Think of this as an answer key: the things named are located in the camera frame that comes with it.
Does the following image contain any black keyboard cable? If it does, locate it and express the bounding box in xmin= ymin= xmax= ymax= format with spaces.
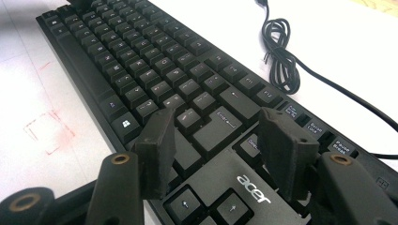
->
xmin=254 ymin=0 xmax=398 ymax=160

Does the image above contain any black computer keyboard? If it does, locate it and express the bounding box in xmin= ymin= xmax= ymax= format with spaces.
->
xmin=35 ymin=0 xmax=398 ymax=225

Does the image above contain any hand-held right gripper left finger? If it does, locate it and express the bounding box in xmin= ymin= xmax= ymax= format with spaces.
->
xmin=130 ymin=107 xmax=177 ymax=201

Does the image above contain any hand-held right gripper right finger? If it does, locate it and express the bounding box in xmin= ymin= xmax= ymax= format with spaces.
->
xmin=256 ymin=107 xmax=321 ymax=203

